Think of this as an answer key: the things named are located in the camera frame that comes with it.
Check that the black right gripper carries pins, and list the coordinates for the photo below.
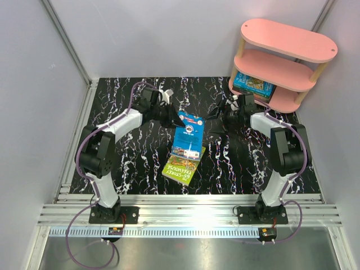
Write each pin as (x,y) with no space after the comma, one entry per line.
(215,113)

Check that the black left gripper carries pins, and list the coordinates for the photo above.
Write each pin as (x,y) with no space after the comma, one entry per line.
(168,122)

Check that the blue back-cover book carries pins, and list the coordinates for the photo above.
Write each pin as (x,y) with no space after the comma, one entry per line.
(188,140)

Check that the green 104-Storey Treehouse book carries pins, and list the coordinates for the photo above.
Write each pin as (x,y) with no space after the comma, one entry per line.
(244,89)

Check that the blue 26-Storey Treehouse book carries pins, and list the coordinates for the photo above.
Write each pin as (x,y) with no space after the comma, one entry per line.
(247,83)

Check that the lime green book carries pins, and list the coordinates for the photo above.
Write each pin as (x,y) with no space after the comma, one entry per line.
(182,164)

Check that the pink three-tier shelf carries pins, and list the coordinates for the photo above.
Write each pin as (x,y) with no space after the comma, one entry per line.
(291,58)

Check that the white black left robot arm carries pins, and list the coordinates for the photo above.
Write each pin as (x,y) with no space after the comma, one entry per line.
(95,156)

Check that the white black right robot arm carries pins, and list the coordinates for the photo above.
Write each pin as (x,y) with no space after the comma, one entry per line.
(289,155)

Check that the black marble pattern mat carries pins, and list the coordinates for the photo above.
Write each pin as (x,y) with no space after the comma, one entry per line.
(237,163)

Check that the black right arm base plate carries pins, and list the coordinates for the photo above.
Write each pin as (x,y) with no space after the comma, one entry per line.
(268,215)

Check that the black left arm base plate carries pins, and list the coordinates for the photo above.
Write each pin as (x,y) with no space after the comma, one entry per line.
(129,215)

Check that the aluminium rail frame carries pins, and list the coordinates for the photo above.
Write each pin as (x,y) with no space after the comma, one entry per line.
(173,210)

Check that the right corner aluminium post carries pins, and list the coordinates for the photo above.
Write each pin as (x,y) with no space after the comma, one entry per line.
(323,15)

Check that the corner aluminium post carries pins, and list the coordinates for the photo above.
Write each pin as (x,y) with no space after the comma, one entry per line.
(323,15)
(55,19)

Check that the left corner aluminium post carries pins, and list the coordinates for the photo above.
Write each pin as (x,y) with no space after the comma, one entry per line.
(55,19)

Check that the white slotted cable duct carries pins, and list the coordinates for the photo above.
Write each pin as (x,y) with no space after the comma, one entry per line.
(162,232)

